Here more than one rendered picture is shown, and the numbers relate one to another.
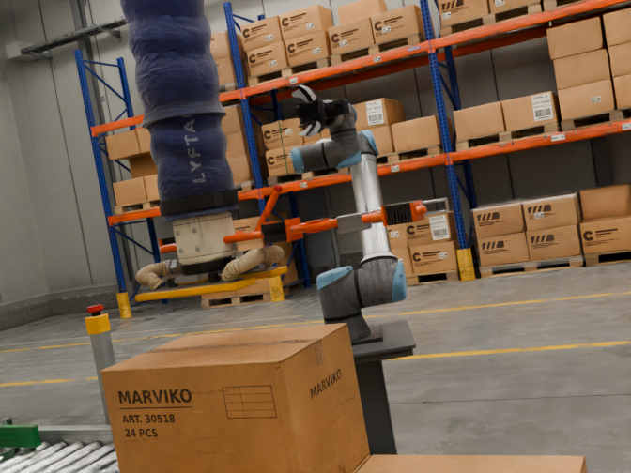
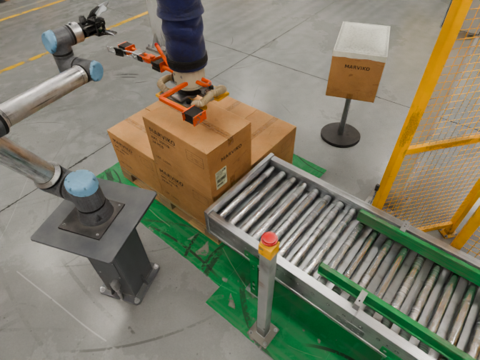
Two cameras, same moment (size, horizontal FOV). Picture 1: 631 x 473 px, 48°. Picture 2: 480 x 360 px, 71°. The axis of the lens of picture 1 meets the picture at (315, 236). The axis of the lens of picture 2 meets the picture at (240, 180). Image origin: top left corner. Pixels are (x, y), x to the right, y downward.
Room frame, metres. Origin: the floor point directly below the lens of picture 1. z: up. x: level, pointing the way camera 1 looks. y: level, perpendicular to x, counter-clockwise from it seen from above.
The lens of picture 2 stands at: (3.69, 1.04, 2.22)
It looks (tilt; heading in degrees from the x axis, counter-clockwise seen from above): 46 degrees down; 195
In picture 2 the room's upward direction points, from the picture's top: 2 degrees counter-clockwise
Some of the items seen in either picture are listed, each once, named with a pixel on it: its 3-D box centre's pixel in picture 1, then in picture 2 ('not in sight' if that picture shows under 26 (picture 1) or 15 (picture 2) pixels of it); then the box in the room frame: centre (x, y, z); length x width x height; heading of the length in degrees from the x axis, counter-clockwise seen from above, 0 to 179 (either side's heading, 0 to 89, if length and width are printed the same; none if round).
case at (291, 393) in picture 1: (238, 413); (198, 143); (2.02, 0.31, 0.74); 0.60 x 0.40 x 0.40; 63
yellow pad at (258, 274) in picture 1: (230, 272); (180, 98); (2.11, 0.27, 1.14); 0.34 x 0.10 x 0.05; 64
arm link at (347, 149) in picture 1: (343, 149); (68, 63); (2.40, -0.14, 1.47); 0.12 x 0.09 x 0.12; 81
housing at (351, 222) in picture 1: (354, 222); (139, 55); (1.82, -0.11, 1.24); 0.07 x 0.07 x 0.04; 64
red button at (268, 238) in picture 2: (95, 311); (269, 240); (2.88, 0.94, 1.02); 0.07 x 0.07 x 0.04
